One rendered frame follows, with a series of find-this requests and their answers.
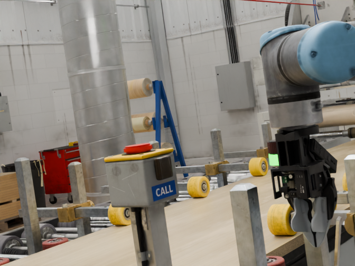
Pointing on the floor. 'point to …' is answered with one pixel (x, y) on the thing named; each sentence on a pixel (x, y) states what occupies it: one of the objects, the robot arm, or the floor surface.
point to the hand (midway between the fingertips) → (317, 238)
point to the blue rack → (160, 94)
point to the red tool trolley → (58, 170)
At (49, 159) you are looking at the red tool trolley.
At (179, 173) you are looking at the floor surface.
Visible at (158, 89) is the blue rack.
